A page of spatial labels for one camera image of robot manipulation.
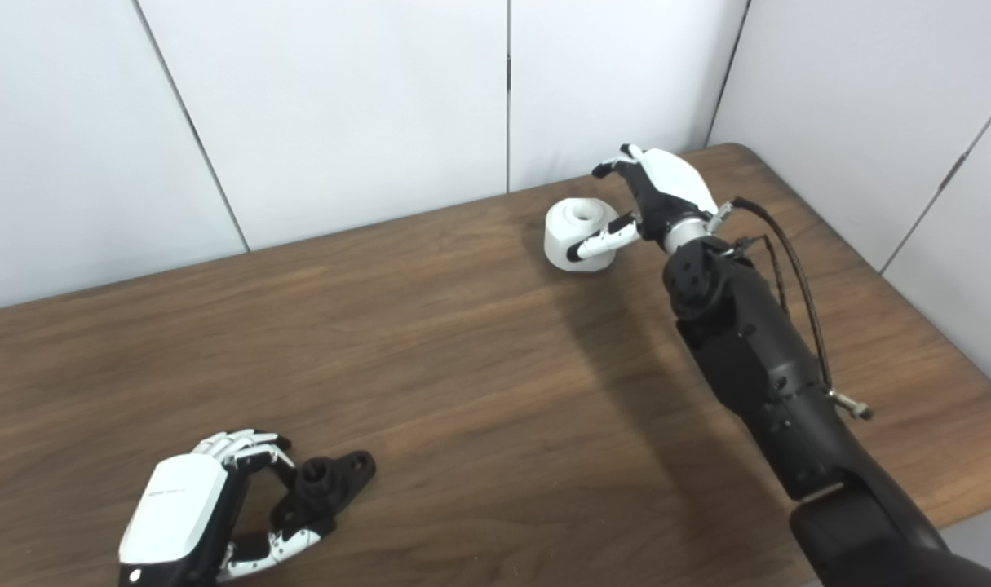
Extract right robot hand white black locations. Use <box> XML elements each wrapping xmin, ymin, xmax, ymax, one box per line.
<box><xmin>567</xmin><ymin>144</ymin><xmax>720</xmax><ymax>263</ymax></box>

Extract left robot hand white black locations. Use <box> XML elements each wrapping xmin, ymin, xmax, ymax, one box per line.
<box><xmin>118</xmin><ymin>430</ymin><xmax>337</xmax><ymax>587</ymax></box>

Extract round white plastic piece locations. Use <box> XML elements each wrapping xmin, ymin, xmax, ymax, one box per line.
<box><xmin>544</xmin><ymin>198</ymin><xmax>626</xmax><ymax>273</ymax></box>

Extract black plastic holder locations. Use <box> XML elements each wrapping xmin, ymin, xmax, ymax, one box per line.
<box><xmin>271</xmin><ymin>450</ymin><xmax>377</xmax><ymax>539</ymax></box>

